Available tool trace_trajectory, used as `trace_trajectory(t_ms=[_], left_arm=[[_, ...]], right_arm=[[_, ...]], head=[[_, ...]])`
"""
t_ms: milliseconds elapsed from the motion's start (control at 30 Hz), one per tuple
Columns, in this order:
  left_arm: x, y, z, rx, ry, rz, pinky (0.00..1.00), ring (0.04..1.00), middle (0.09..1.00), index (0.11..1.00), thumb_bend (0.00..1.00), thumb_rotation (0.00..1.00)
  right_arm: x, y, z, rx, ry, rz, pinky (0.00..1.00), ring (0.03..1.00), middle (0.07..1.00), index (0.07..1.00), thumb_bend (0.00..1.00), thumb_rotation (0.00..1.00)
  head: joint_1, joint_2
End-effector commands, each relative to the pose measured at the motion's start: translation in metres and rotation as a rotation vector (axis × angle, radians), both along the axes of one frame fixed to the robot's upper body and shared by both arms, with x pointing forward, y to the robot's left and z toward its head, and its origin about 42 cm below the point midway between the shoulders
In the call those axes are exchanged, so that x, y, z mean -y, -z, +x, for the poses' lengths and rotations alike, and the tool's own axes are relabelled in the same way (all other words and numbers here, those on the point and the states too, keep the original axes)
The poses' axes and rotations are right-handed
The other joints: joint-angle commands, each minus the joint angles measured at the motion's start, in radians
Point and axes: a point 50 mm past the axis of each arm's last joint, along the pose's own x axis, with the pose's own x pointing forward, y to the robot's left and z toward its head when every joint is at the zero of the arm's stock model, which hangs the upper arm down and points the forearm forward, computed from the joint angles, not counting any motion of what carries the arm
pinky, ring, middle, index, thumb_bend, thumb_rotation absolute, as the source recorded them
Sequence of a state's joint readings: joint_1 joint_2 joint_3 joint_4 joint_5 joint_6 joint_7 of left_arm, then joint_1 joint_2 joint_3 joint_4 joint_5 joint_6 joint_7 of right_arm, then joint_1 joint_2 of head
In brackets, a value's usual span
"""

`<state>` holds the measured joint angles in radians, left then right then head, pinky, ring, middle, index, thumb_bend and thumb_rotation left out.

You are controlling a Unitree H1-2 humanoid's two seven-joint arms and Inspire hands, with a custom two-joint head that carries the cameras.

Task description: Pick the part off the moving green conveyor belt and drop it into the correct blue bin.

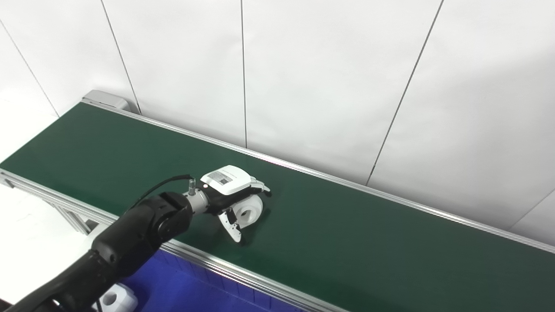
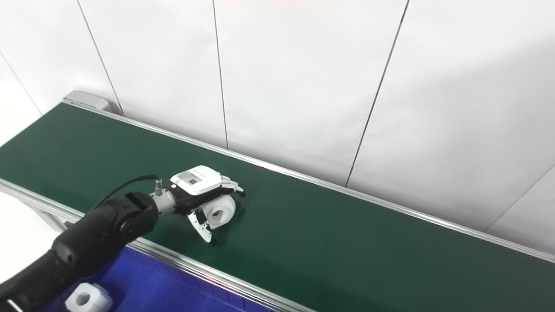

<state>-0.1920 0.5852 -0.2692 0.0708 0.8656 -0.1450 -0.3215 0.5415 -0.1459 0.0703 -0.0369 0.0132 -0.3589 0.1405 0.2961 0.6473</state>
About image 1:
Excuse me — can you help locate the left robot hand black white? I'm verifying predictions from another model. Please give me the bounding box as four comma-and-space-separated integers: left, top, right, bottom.
200, 165, 272, 244

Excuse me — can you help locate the white cylindrical part with hole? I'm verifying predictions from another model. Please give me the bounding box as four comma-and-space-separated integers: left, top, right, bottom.
96, 283, 139, 312
229, 195, 264, 229

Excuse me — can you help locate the green conveyor belt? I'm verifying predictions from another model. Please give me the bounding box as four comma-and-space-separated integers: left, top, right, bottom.
0, 90, 555, 312
0, 103, 555, 312

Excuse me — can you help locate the blue bin with white parts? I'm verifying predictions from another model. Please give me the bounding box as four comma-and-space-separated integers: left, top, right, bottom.
96, 249, 304, 312

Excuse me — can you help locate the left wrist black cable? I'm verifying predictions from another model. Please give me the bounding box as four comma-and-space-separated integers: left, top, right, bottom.
129, 174, 197, 211

